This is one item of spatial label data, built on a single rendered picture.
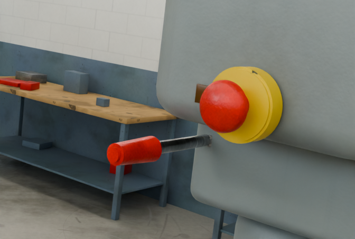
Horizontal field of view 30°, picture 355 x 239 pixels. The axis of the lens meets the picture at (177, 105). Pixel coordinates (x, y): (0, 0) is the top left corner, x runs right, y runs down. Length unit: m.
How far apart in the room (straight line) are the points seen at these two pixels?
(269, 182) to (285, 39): 0.17
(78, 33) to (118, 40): 0.55
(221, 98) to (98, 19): 6.29
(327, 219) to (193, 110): 0.16
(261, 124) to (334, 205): 0.14
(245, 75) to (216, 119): 0.04
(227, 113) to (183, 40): 0.11
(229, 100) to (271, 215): 0.19
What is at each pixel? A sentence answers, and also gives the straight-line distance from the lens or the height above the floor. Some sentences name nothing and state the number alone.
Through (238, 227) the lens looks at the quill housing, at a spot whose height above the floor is 1.60.
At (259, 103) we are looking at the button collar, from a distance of 0.51.
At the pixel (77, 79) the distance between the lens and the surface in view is 6.49.
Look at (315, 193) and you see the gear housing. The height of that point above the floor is 1.68.
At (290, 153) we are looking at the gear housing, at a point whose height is 1.71.
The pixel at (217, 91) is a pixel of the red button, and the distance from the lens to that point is 0.49.
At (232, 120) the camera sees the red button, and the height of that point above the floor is 1.75.
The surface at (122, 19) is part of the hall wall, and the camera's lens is 6.55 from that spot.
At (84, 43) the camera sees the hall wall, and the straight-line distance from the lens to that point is 6.90.
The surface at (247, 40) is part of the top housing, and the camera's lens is 0.53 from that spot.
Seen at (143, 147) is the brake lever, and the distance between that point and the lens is 0.58.
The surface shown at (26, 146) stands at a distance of 6.98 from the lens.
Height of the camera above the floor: 1.83
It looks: 8 degrees down
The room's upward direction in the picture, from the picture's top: 7 degrees clockwise
